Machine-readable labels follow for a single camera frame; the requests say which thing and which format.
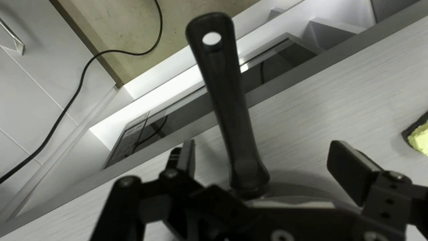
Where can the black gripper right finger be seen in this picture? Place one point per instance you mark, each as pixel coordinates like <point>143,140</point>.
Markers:
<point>352,174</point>

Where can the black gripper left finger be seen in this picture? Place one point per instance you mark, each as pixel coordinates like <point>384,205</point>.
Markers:
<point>182,156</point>

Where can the white sink counter unit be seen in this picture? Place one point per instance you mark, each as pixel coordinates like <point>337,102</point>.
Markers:
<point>155,85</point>

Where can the yellow green sponge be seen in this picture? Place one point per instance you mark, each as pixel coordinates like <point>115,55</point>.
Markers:
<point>420,140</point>

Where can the white drawer cabinet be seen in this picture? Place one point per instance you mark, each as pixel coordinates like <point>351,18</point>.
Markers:
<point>27,112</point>

